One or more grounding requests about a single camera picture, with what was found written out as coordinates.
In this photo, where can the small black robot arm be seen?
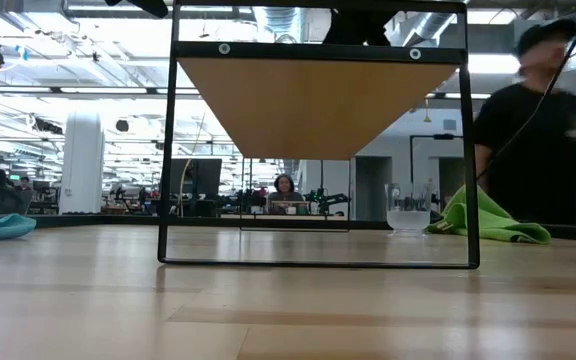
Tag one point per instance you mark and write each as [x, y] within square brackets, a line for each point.
[325, 200]

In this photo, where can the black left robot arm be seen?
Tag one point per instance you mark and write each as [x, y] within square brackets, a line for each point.
[148, 6]

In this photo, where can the wooden cutting board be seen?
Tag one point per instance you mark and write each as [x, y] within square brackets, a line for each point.
[313, 110]

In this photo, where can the clear glass cup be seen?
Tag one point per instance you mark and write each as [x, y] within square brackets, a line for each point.
[408, 220]

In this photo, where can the green cloth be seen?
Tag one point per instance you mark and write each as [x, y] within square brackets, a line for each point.
[498, 225]

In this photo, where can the round black speaker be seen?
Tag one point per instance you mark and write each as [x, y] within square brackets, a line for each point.
[122, 125]

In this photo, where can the white column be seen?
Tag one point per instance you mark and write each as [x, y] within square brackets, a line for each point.
[82, 165]

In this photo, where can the black pipe frame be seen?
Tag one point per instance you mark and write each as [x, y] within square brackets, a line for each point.
[440, 136]

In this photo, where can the black aluminium table frame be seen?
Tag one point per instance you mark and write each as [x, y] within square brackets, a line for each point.
[118, 221]

